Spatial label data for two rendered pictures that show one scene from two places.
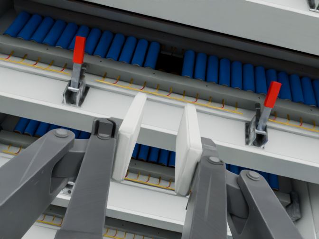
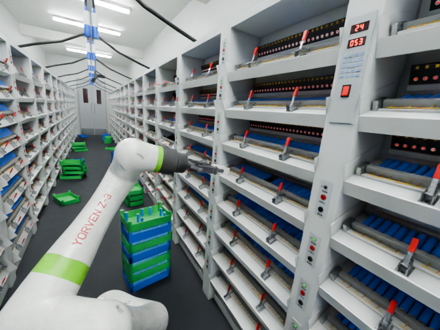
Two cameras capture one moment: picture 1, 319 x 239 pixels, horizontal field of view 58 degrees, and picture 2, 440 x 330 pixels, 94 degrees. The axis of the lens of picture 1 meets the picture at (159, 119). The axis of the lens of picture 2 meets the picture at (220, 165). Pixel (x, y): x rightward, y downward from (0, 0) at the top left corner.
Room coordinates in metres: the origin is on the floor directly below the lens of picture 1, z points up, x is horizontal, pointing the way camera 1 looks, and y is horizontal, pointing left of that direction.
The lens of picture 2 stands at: (-0.28, -0.71, 1.28)
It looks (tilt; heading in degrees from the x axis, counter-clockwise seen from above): 14 degrees down; 59
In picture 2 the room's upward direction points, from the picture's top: 5 degrees clockwise
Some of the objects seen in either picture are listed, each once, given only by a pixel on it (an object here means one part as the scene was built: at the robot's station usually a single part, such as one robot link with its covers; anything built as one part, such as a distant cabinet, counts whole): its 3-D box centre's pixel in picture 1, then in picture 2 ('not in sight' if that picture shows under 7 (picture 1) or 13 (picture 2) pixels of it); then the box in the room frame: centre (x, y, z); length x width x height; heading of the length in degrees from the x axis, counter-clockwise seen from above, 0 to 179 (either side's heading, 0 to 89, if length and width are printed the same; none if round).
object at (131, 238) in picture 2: not in sight; (146, 225); (-0.02, 0.71, 0.44); 0.30 x 0.20 x 0.08; 10
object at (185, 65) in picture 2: not in sight; (186, 156); (0.40, 1.05, 0.87); 0.20 x 0.09 x 1.74; 1
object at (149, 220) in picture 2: not in sight; (146, 215); (-0.02, 0.71, 0.52); 0.30 x 0.20 x 0.08; 10
